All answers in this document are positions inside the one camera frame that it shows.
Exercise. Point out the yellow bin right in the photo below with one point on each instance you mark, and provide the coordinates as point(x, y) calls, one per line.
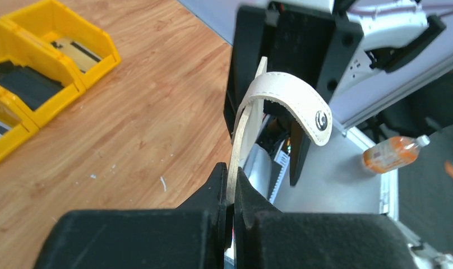
point(45, 21)

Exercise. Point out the orange drink bottle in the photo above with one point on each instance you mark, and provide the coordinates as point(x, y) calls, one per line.
point(393, 153)

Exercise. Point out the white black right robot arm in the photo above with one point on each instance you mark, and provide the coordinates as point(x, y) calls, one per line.
point(394, 34)

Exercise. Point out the yellow bin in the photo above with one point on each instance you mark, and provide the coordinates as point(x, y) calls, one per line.
point(45, 21)
point(22, 51)
point(13, 115)

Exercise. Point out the yellow bin middle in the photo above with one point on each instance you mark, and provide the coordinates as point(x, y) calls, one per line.
point(22, 51)

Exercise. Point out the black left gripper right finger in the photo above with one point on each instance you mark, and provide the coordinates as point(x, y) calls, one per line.
point(268, 238)

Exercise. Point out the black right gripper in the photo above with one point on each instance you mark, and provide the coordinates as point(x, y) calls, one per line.
point(313, 45)

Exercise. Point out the card in right bin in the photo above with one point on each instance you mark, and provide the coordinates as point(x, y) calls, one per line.
point(84, 58)

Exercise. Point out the black cards in bin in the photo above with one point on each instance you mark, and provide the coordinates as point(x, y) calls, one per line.
point(32, 87)

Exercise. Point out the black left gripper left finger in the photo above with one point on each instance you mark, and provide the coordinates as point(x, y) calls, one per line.
point(189, 236)

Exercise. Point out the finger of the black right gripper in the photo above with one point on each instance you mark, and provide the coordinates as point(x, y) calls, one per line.
point(299, 148)

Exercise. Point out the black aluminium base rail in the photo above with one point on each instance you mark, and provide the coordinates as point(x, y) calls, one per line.
point(335, 181)

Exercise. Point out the yellow bin left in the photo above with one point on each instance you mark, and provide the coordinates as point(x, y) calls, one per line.
point(13, 115)

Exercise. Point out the beige leather card holder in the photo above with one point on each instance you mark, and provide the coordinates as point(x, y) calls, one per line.
point(281, 95)

